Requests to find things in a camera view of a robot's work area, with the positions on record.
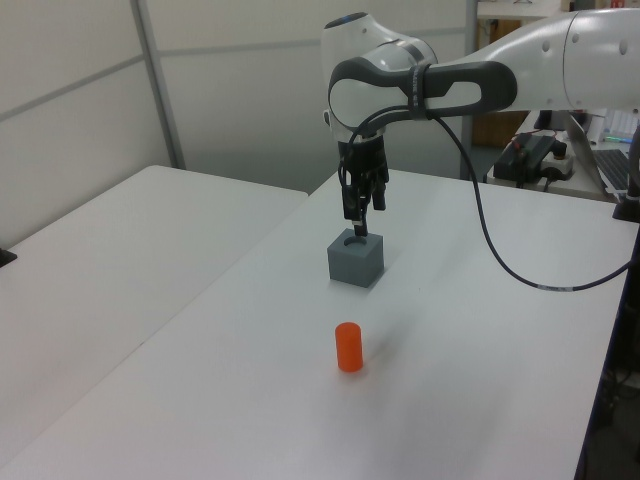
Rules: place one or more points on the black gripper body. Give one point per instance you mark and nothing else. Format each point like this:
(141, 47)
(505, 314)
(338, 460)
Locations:
(365, 160)

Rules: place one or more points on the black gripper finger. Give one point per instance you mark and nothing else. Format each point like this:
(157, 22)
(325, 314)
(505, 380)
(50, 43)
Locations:
(380, 196)
(352, 202)

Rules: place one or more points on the orange cylinder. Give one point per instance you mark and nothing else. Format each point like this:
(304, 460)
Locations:
(348, 350)

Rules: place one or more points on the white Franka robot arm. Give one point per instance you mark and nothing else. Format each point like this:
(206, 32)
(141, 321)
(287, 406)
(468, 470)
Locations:
(590, 60)

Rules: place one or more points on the grey block with hole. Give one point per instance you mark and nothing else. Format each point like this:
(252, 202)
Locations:
(352, 267)

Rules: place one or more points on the wooden cabinet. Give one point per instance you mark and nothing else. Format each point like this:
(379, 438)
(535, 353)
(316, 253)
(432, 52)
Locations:
(500, 130)

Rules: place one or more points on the black electronics box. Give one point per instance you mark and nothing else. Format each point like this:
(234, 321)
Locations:
(525, 152)

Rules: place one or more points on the silver laptop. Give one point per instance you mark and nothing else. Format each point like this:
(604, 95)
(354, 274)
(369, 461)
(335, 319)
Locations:
(607, 167)

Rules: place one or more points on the black clamp with pole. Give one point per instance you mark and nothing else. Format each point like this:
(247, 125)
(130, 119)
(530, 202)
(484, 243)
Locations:
(627, 210)

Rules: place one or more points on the small black table clamp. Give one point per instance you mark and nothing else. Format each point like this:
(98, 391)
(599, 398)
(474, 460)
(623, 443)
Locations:
(6, 257)

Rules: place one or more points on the grey partition post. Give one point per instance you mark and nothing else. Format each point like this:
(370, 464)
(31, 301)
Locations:
(160, 85)
(471, 25)

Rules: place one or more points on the white switch box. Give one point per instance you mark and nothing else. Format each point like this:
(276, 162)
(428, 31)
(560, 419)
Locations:
(560, 167)

